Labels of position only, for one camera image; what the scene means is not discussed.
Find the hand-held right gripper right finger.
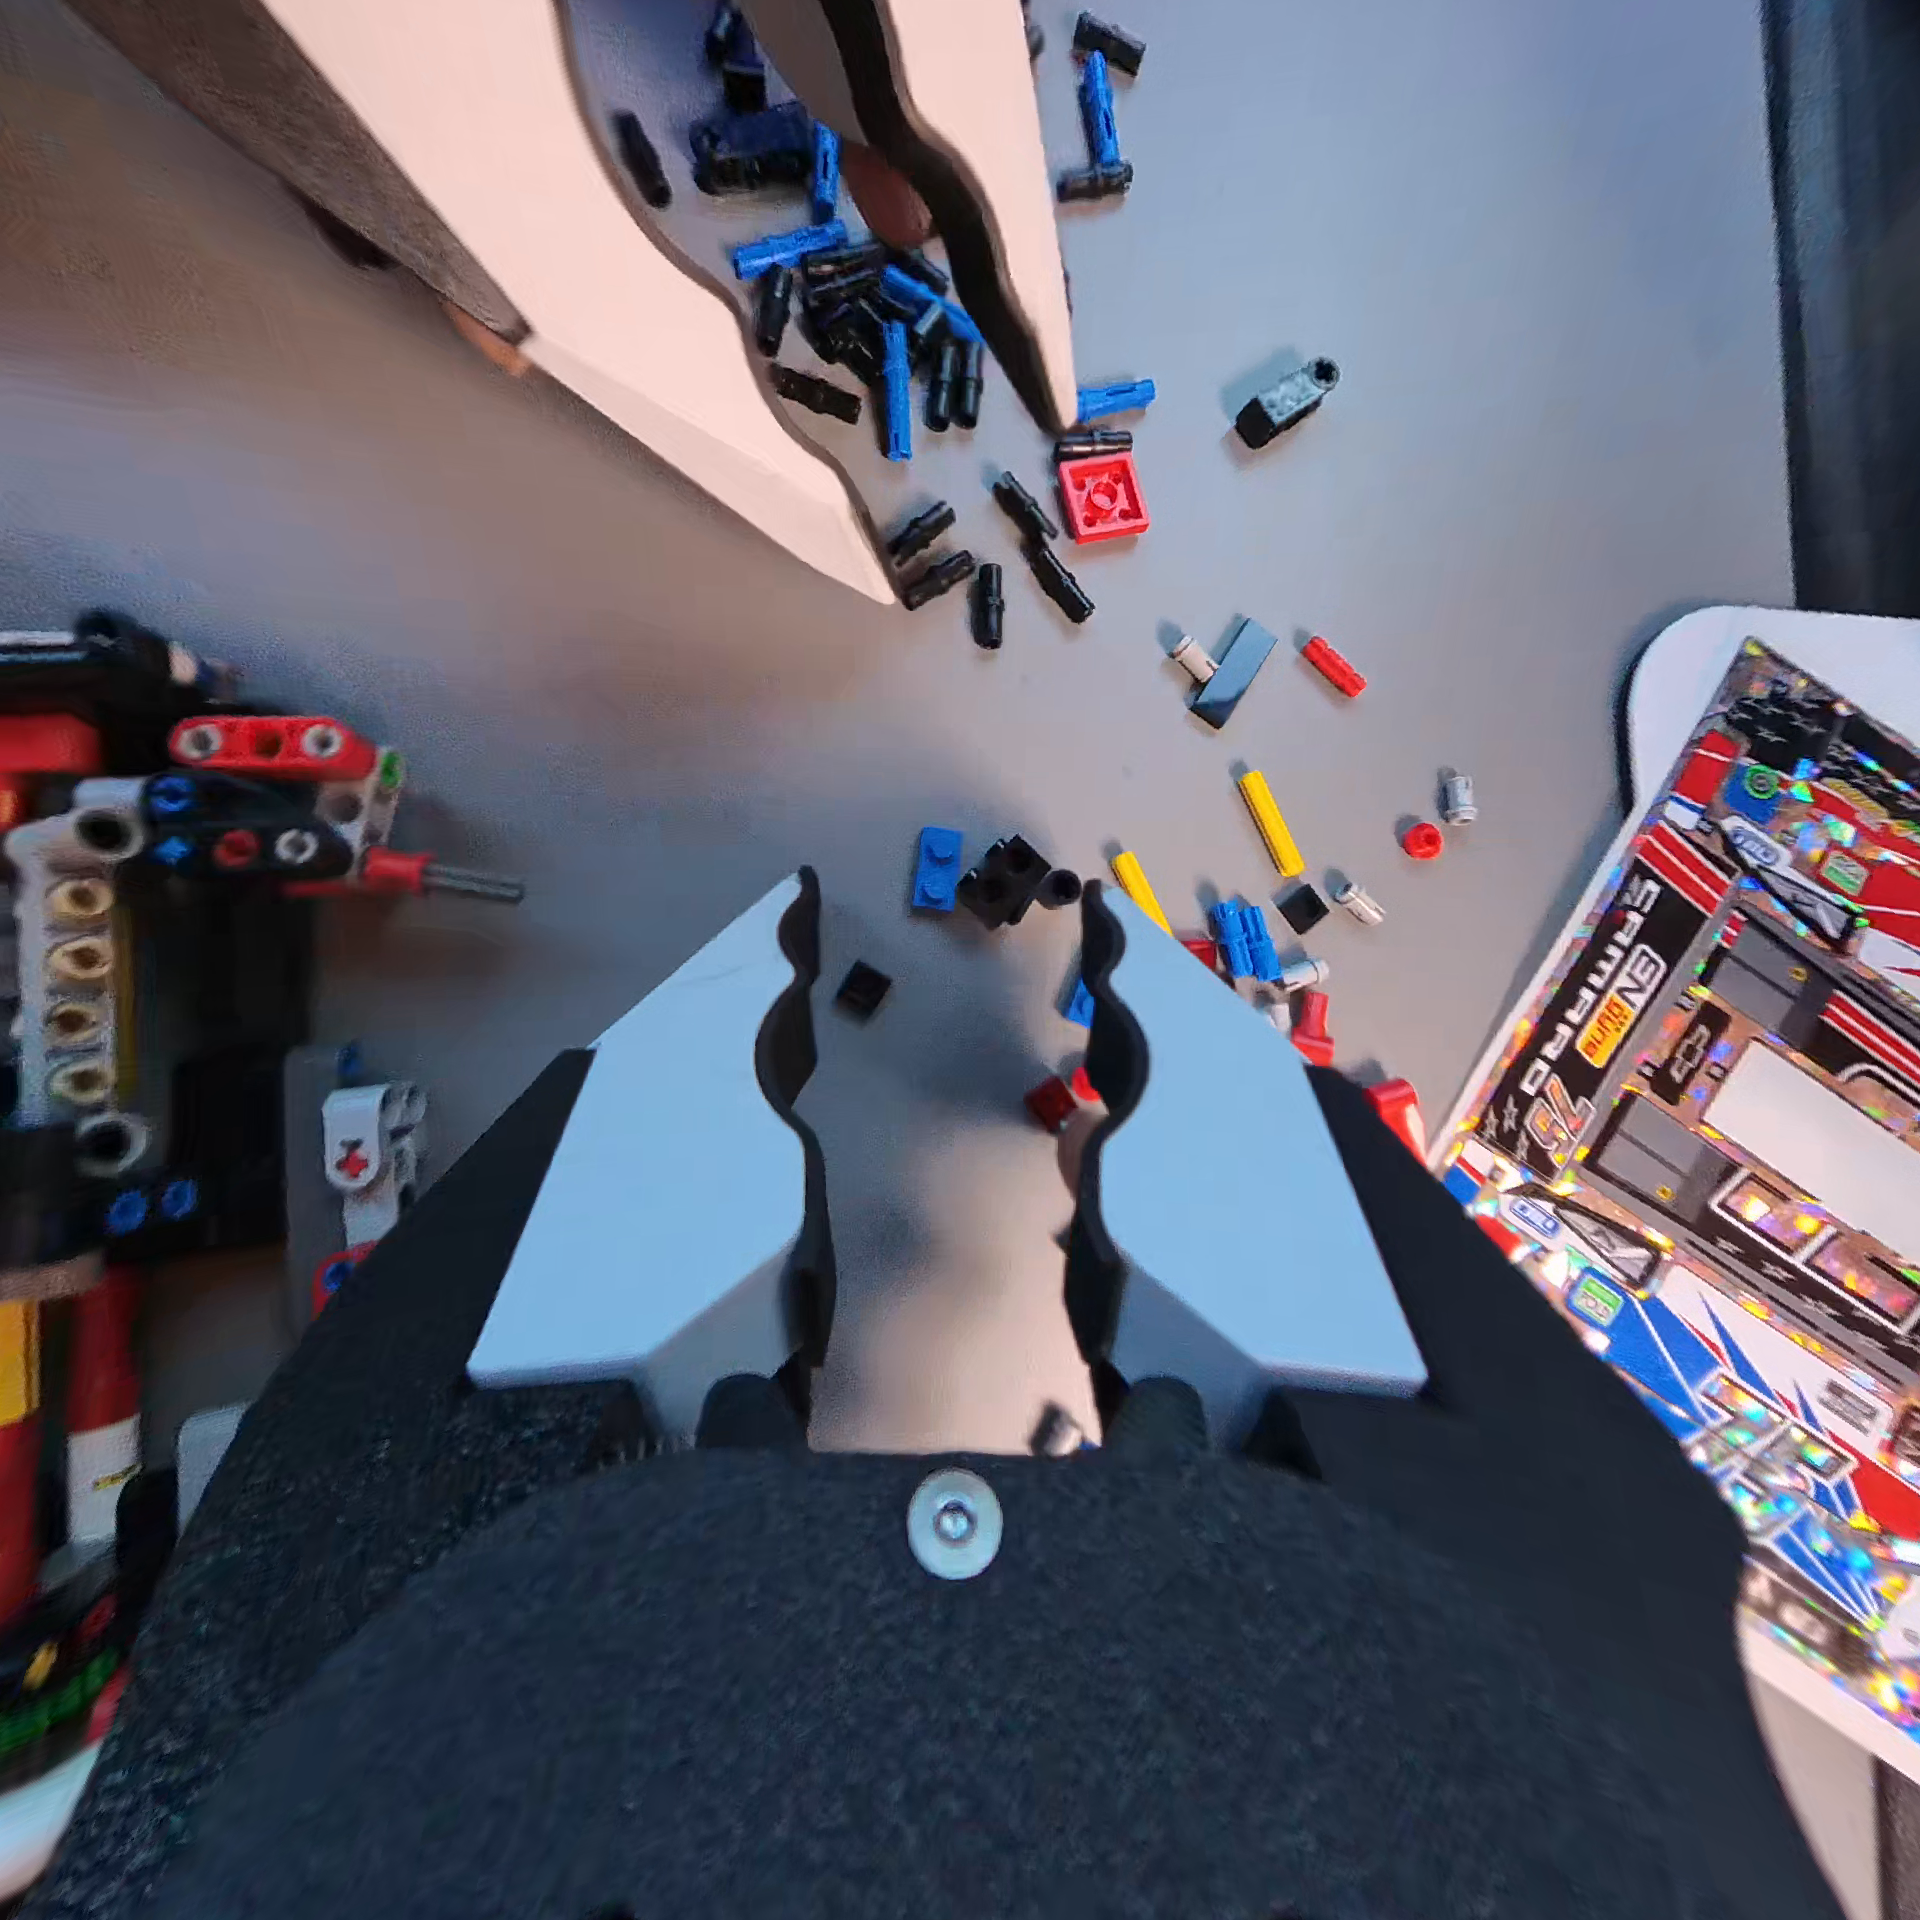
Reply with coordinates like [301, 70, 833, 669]
[1064, 883, 1425, 1442]

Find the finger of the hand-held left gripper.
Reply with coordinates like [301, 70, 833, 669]
[742, 0, 1080, 442]
[262, 0, 903, 605]

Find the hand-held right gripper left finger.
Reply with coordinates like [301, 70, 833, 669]
[469, 870, 833, 1441]

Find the pile of black blue pins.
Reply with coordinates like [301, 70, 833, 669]
[607, 0, 1157, 653]

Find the pile of mixed lego pieces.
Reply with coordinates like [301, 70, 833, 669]
[831, 615, 1488, 1163]

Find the lego car model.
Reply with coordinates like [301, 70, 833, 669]
[0, 609, 527, 1787]

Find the red square lego plate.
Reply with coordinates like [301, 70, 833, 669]
[1054, 455, 1153, 545]

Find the black grey lego connector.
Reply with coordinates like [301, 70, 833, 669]
[1231, 355, 1341, 452]

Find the holographic sticker sheet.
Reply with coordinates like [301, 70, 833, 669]
[1424, 604, 1920, 1787]

